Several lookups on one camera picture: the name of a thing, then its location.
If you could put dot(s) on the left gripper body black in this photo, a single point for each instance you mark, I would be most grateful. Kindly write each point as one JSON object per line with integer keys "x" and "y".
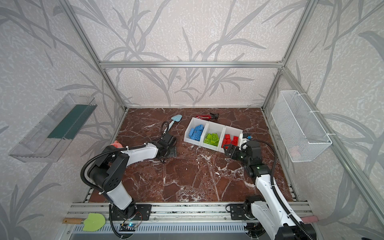
{"x": 169, "y": 149}

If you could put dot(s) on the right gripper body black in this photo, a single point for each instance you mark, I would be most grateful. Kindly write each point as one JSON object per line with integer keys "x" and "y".
{"x": 231, "y": 151}

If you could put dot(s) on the red lego diagonal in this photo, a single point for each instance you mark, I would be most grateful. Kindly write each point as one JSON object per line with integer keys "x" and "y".
{"x": 225, "y": 142}

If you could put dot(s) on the blue lego diagonal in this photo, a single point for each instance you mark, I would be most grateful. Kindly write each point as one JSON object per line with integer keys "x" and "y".
{"x": 191, "y": 133}

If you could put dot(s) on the blue lego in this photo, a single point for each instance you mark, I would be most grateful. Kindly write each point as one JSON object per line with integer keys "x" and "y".
{"x": 197, "y": 135}

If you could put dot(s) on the green lego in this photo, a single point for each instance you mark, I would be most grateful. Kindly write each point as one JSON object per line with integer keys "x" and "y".
{"x": 216, "y": 139}
{"x": 209, "y": 140}

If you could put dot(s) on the blue lego horizontal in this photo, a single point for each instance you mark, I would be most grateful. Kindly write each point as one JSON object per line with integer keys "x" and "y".
{"x": 199, "y": 128}

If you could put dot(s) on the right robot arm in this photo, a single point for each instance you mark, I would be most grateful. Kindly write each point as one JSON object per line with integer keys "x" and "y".
{"x": 271, "y": 209}

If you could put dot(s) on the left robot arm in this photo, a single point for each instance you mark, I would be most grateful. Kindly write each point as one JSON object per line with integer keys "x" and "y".
{"x": 105, "y": 171}

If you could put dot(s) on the white right bin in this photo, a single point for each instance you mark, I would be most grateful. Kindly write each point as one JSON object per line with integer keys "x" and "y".
{"x": 232, "y": 132}

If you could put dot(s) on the white bin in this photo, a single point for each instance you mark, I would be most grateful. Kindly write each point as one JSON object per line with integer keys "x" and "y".
{"x": 232, "y": 132}
{"x": 213, "y": 128}
{"x": 193, "y": 123}

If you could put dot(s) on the white left bin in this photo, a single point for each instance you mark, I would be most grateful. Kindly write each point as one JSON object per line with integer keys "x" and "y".
{"x": 193, "y": 123}

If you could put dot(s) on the light blue toy shovel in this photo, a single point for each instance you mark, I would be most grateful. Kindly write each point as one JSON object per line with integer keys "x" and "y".
{"x": 174, "y": 119}

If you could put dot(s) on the white middle bin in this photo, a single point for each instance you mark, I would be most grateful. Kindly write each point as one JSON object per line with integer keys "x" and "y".
{"x": 213, "y": 128}

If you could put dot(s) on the pink watering can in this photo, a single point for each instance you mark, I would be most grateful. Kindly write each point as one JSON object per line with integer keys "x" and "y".
{"x": 117, "y": 145}

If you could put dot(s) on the purple toy shovel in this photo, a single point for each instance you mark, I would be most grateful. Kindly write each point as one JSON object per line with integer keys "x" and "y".
{"x": 309, "y": 219}

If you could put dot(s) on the green toy shovel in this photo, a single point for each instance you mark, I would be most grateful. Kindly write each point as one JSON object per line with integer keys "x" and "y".
{"x": 92, "y": 223}

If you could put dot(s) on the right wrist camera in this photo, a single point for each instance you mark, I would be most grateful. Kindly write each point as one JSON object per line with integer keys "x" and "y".
{"x": 245, "y": 137}

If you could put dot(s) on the white wire basket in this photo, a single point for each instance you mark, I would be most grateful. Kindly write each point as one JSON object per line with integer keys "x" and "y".
{"x": 302, "y": 133}

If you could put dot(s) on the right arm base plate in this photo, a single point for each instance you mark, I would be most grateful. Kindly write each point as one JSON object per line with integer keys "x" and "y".
{"x": 238, "y": 212}

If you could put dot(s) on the aluminium front rail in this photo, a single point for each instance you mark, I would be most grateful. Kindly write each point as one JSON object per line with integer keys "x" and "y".
{"x": 167, "y": 212}

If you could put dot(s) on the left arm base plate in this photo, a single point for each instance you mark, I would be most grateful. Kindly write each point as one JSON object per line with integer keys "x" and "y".
{"x": 139, "y": 212}

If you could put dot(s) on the clear plastic wall shelf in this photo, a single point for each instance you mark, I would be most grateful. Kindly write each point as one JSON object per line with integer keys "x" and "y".
{"x": 50, "y": 138}

